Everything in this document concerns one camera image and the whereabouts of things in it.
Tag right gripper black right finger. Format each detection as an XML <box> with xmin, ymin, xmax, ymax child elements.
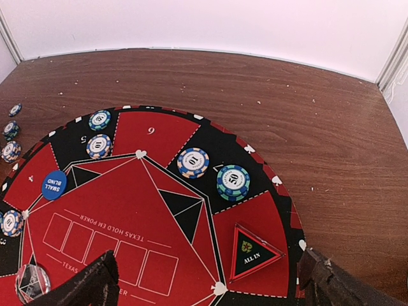
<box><xmin>298</xmin><ymin>248</ymin><xmax>405</xmax><ymax>306</ymax></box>

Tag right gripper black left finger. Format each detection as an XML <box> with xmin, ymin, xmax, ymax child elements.
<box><xmin>28</xmin><ymin>250</ymin><xmax>120</xmax><ymax>306</ymax></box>

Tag triangular all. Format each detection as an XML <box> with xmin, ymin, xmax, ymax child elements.
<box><xmin>229</xmin><ymin>223</ymin><xmax>286</xmax><ymax>283</ymax></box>

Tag white chips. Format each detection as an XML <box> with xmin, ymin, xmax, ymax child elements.
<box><xmin>177</xmin><ymin>147</ymin><xmax>210</xmax><ymax>179</ymax></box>
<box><xmin>1</xmin><ymin>210</ymin><xmax>24</xmax><ymax>238</ymax></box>
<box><xmin>86</xmin><ymin>134</ymin><xmax>112</xmax><ymax>159</ymax></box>

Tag blue small blind button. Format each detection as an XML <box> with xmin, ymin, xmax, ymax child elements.
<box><xmin>41</xmin><ymin>170</ymin><xmax>68</xmax><ymax>201</ymax></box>

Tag green chips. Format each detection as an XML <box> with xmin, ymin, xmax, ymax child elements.
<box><xmin>88</xmin><ymin>110</ymin><xmax>111</xmax><ymax>131</ymax></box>
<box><xmin>216</xmin><ymin>164</ymin><xmax>251</xmax><ymax>201</ymax></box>

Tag green white chip stack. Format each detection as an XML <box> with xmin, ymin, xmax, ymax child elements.
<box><xmin>2</xmin><ymin>120</ymin><xmax>20</xmax><ymax>141</ymax></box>

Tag round red black poker mat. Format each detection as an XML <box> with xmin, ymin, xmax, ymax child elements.
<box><xmin>1</xmin><ymin>106</ymin><xmax>306</xmax><ymax>305</ymax></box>

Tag single green chip on table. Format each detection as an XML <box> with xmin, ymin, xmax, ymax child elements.
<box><xmin>8</xmin><ymin>103</ymin><xmax>22</xmax><ymax>117</ymax></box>

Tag right aluminium frame post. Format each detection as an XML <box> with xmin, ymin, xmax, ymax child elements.
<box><xmin>376</xmin><ymin>20</ymin><xmax>407</xmax><ymax>104</ymax></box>

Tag aluminium frame post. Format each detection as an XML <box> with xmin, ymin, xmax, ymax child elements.
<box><xmin>0</xmin><ymin>11</ymin><xmax>25</xmax><ymax>65</ymax></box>
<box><xmin>376</xmin><ymin>20</ymin><xmax>407</xmax><ymax>104</ymax></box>

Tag left aluminium frame post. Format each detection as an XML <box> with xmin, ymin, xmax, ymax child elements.
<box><xmin>0</xmin><ymin>11</ymin><xmax>25</xmax><ymax>65</ymax></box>

